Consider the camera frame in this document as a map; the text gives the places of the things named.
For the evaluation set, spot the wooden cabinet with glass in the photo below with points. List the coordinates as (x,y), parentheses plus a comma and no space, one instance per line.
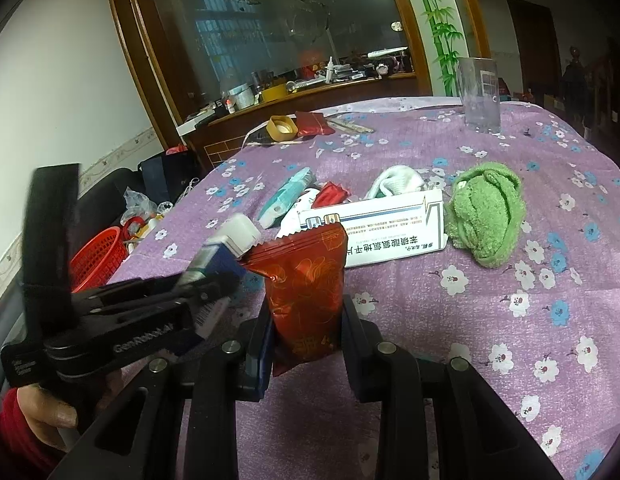
(140,60)

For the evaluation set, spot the bundle of wooden chopsticks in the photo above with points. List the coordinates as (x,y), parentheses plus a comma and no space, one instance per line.
(350,126)

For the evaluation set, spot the white cloth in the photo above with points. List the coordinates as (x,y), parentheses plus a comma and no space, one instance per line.
(397,182)

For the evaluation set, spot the green towel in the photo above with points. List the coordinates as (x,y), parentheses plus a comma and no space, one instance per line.
(485,210)

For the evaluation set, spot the yellow tape roll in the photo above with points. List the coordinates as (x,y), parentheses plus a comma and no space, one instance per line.
(282,129)

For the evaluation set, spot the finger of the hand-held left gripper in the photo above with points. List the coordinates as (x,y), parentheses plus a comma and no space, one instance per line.
(140,295)

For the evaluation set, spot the clear glass mug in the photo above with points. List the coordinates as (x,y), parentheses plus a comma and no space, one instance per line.
(479,95)

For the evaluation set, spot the teal tube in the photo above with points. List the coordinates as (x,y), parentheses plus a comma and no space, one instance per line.
(285,197)

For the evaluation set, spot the white medicine box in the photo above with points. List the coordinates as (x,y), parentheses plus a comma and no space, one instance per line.
(385,230)

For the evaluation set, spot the clear plastic bag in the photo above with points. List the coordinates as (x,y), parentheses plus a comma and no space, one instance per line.
(140,202)

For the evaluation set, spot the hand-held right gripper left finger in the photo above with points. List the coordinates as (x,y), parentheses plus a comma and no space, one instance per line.
(264,360)

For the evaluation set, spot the white flat box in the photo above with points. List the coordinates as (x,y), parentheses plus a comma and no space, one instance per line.
(200,121)

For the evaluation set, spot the dark wooden door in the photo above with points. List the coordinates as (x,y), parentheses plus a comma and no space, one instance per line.
(532,50)

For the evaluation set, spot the person's left forearm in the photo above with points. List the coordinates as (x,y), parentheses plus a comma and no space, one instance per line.
(10,440)

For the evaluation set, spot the dark paper bag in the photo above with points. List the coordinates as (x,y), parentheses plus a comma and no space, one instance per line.
(165,177)

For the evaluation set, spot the red wrapper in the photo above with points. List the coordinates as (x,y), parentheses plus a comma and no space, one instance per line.
(330,195)

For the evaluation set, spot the red brown foil packet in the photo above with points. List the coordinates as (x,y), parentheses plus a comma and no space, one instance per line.
(302,290)

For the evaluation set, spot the person's left hand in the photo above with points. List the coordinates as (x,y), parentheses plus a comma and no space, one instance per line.
(45,410)

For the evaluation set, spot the purple floral tablecloth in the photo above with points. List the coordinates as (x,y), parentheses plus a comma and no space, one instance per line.
(490,310)

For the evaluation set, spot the white tube with red label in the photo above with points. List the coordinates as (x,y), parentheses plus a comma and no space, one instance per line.
(297,210)

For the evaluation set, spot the white round tin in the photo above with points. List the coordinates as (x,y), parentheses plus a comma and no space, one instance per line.
(241,97)

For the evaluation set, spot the yellow box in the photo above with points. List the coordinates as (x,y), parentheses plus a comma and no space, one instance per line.
(274,94)

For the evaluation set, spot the bamboo wall painting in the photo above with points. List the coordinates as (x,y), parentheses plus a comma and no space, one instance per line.
(440,25)

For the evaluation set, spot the dark red packet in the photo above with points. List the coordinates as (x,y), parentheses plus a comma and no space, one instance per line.
(315,124)

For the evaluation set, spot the red plastic basket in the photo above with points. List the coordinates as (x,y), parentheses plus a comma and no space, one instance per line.
(97,260)

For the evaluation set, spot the wooden stair railing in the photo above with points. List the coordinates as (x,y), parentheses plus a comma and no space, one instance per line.
(595,95)

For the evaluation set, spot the thin wooden stick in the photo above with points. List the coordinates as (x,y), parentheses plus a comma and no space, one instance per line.
(285,143)

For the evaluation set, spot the white small bottle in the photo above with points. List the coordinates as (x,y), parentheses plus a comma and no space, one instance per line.
(330,70)

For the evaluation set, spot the blue white-capped bottle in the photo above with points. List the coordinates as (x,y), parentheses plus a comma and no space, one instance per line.
(230,240)

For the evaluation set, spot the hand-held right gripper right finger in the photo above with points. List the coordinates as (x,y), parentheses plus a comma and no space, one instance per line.
(351,340)

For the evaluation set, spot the small black item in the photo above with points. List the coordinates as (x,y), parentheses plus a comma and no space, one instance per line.
(257,137)

